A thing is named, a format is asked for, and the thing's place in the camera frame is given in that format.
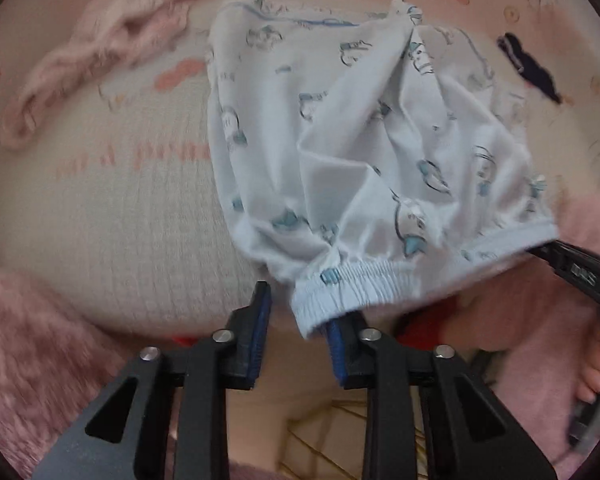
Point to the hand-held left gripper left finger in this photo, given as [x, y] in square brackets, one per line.
[261, 340]

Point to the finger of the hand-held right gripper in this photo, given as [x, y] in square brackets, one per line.
[547, 255]

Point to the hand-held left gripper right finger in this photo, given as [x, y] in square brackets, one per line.
[336, 355]

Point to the white printed pants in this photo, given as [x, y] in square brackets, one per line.
[355, 160]

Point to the person's right forearm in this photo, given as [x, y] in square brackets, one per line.
[520, 360]

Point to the person's right hand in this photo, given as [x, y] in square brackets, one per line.
[599, 375]

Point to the red slipper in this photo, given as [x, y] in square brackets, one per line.
[185, 341]
[425, 327]

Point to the navy garment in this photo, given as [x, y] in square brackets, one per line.
[535, 72]

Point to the pink cartoon printed blanket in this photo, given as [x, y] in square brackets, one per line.
[130, 210]

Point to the pink fuzzy robe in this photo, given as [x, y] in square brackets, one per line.
[30, 360]

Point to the pink garment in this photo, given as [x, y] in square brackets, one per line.
[105, 35]

